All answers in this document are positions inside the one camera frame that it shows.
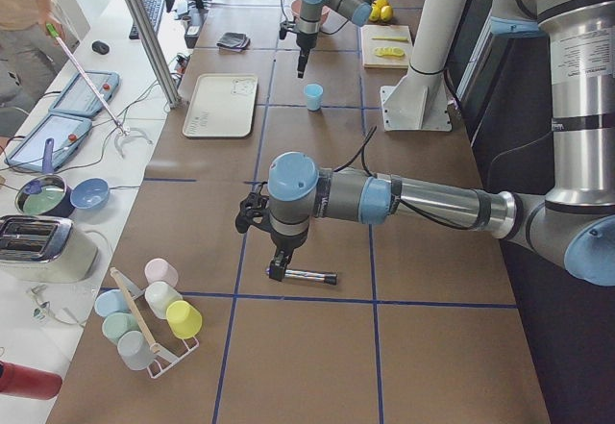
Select whole yellow lemon bottom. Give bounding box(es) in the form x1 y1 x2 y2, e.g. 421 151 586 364
369 7 381 22

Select yellow green cup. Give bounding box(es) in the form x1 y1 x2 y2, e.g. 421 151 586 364
166 300 203 339

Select blue handled saucepan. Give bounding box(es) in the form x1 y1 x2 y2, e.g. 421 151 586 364
14 137 75 217

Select mint green racked cup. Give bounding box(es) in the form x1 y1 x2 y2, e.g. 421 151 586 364
102 312 139 345

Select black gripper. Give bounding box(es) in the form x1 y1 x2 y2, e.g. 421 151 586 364
296 32 317 79
267 231 308 282

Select pink grabber stick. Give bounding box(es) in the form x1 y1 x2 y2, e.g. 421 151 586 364
45 22 153 158

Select white wire rack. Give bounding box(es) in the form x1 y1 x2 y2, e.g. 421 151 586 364
111 272 199 379

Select wooden cutting board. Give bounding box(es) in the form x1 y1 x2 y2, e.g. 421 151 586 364
360 25 413 69

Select lemon slice front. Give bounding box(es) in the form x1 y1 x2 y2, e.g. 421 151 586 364
374 47 390 57

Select person standing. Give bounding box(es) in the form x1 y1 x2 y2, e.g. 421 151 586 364
0 0 68 108

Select red bottle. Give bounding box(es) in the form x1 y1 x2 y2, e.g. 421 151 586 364
1 362 62 400

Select steel muddler black tip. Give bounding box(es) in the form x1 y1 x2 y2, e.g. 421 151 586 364
284 269 337 286

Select grey blue racked cup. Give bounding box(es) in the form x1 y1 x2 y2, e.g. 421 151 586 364
117 331 155 371

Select pale pink cup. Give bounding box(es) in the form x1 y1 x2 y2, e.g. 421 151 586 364
144 258 179 287

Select near teach pendant tablet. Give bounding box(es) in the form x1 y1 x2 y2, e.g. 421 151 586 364
6 112 92 173

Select far teach pendant tablet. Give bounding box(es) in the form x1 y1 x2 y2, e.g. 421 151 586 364
50 71 120 118

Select white cup in rack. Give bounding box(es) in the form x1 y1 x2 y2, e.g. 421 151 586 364
144 281 183 320

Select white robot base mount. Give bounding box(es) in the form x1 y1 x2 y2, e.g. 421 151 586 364
381 0 467 132

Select black computer mouse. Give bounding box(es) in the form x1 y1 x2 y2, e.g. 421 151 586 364
91 40 110 55

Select cream bear serving tray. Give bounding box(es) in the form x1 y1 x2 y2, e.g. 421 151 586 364
182 73 258 138

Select whole yellow lemon middle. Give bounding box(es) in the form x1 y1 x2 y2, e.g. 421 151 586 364
380 5 394 22

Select blue bowl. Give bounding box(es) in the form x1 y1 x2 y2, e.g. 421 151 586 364
70 178 111 211

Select wooden rack handle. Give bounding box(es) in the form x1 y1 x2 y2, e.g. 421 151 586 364
110 267 160 355

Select light blue plastic cup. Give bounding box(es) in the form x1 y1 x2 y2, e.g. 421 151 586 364
304 83 324 112

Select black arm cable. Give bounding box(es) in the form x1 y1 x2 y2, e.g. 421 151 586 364
333 125 470 229

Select yellow plastic knife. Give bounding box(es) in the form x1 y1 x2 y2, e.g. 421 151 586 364
372 36 409 42

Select pink bowl of ice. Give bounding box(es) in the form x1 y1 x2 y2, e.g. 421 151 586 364
291 0 330 34

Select black keyboard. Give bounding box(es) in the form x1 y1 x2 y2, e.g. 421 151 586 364
141 0 164 33

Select light blue racked cup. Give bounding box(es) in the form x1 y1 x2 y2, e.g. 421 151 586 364
94 288 130 318

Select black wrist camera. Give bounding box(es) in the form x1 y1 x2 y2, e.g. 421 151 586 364
234 191 272 234

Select cream toaster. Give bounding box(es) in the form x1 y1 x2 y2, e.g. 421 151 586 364
1 215 98 284

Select aluminium frame post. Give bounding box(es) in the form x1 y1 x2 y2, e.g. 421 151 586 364
125 0 181 109

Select grey folded cloth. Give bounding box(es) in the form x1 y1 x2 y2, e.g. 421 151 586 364
216 32 250 51

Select teach pendant tablet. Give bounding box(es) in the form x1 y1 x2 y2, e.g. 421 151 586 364
6 112 92 173
50 71 120 118

